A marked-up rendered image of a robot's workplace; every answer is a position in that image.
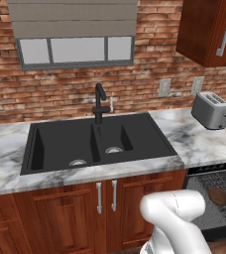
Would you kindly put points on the black double sink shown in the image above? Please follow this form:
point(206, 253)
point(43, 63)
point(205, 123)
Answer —
point(95, 142)

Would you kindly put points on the grey toaster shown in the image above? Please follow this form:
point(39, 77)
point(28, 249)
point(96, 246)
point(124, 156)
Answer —
point(211, 110)

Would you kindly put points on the wooden base cupboard door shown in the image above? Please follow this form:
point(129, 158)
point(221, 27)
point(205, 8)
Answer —
point(141, 205)
point(62, 220)

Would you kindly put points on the grey wall socket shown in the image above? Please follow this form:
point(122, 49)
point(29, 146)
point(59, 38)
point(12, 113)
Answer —
point(197, 85)
point(164, 87)

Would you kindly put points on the window with grey blind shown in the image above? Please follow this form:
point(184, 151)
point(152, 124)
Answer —
point(73, 31)

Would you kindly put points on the dark wood wall cupboard door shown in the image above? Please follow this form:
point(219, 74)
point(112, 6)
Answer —
point(222, 31)

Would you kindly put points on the brown bowl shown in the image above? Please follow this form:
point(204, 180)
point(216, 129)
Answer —
point(219, 196)

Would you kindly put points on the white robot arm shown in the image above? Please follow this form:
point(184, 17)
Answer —
point(172, 221)

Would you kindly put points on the black tap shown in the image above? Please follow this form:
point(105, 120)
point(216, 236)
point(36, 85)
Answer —
point(100, 102)

